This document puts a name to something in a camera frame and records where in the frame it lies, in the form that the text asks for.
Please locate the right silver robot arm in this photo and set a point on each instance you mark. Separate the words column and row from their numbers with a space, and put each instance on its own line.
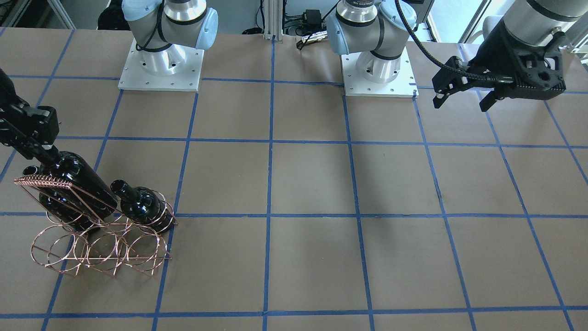
column 170, row 37

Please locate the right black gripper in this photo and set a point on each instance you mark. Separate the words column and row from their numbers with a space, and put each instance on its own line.
column 26, row 123

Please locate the dark wine bottle rack inner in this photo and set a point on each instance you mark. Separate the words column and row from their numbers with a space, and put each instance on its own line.
column 143, row 206

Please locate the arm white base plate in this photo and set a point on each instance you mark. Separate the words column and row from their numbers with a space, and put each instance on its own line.
column 176, row 69
column 366, row 75

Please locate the dark wine bottle rack end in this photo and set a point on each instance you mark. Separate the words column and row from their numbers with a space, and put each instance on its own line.
column 63, row 210

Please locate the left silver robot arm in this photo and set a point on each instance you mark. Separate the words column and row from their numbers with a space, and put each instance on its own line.
column 383, row 29

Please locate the dark wine bottle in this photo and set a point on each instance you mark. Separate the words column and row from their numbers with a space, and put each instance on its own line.
column 91, row 195

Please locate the black power adapter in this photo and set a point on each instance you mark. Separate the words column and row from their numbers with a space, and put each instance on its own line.
column 312, row 17

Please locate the grey office chair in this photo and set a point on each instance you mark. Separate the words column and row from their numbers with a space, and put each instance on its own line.
column 489, row 23

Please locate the aluminium frame post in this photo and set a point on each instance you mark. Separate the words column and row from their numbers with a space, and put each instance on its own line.
column 273, row 17

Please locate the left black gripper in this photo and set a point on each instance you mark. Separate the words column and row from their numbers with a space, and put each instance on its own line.
column 490, row 56

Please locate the copper wire wine rack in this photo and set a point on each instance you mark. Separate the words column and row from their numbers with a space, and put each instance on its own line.
column 113, row 242

